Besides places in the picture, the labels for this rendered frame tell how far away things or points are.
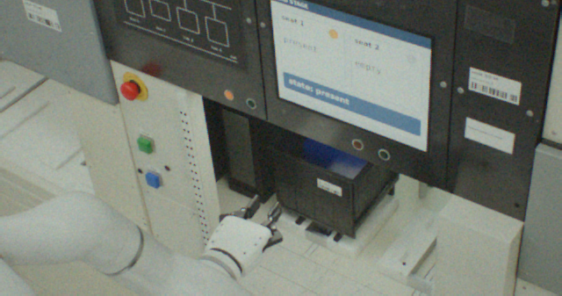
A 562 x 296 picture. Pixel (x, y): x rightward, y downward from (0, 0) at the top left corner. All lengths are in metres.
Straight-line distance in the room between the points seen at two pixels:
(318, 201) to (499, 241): 0.68
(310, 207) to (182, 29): 0.60
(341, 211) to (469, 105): 0.71
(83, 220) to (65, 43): 0.69
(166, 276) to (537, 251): 0.58
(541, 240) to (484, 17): 0.38
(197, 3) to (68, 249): 0.50
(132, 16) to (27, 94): 1.13
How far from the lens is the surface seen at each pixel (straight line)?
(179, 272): 1.43
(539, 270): 1.44
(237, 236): 1.63
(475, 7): 1.20
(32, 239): 1.25
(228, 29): 1.50
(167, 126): 1.79
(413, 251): 2.01
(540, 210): 1.35
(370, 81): 1.37
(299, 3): 1.37
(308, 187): 1.95
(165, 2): 1.57
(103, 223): 1.26
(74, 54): 1.86
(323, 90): 1.44
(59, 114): 2.62
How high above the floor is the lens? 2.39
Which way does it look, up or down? 40 degrees down
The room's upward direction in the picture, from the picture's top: 5 degrees counter-clockwise
